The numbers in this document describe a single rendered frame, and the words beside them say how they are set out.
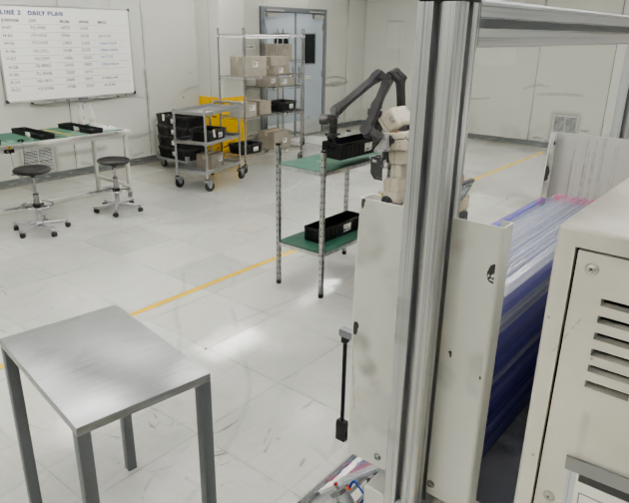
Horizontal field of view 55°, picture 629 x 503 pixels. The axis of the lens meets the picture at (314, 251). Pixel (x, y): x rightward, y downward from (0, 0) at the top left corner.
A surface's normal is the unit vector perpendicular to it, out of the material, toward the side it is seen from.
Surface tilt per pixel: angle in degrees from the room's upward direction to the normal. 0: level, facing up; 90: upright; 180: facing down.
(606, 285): 90
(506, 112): 90
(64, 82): 90
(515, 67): 90
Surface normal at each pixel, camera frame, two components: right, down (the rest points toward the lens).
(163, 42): 0.78, 0.23
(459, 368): -0.62, 0.26
